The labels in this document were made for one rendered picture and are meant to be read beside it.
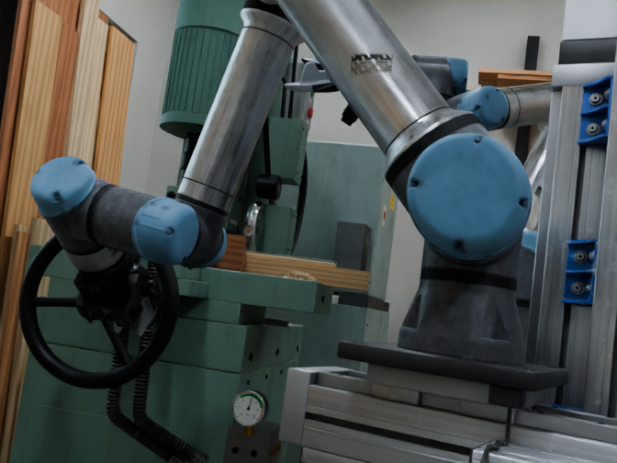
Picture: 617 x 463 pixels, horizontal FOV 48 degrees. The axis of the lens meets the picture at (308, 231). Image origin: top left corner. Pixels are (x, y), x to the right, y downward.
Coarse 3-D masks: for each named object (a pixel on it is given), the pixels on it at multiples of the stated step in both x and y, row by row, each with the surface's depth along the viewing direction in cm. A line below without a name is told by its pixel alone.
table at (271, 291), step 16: (32, 256) 141; (64, 256) 140; (48, 272) 140; (64, 272) 140; (208, 272) 134; (224, 272) 134; (240, 272) 133; (192, 288) 125; (208, 288) 134; (224, 288) 133; (240, 288) 133; (256, 288) 132; (272, 288) 132; (288, 288) 131; (304, 288) 130; (320, 288) 134; (256, 304) 132; (272, 304) 131; (288, 304) 131; (304, 304) 130; (320, 304) 136
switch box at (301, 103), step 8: (288, 64) 183; (304, 64) 182; (288, 72) 183; (288, 80) 183; (296, 80) 182; (288, 96) 182; (296, 96) 182; (304, 96) 181; (312, 96) 188; (288, 104) 182; (296, 104) 181; (304, 104) 181; (312, 104) 189; (296, 112) 181; (304, 112) 181; (304, 120) 182
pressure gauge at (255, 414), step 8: (240, 392) 124; (248, 392) 123; (256, 392) 123; (240, 400) 124; (248, 400) 123; (256, 400) 123; (264, 400) 124; (232, 408) 123; (240, 408) 123; (256, 408) 123; (264, 408) 122; (240, 416) 123; (248, 416) 123; (256, 416) 123; (264, 416) 124; (248, 424) 123; (256, 424) 122; (248, 432) 125
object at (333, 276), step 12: (252, 264) 149; (264, 264) 148; (276, 264) 148; (288, 264) 148; (300, 264) 147; (276, 276) 148; (312, 276) 146; (324, 276) 146; (336, 276) 145; (348, 276) 145; (360, 276) 144; (360, 288) 144
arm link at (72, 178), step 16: (64, 160) 83; (80, 160) 83; (48, 176) 81; (64, 176) 81; (80, 176) 81; (32, 192) 81; (48, 192) 80; (64, 192) 80; (80, 192) 80; (96, 192) 82; (48, 208) 80; (64, 208) 80; (80, 208) 81; (64, 224) 82; (80, 224) 81; (64, 240) 86; (80, 240) 85
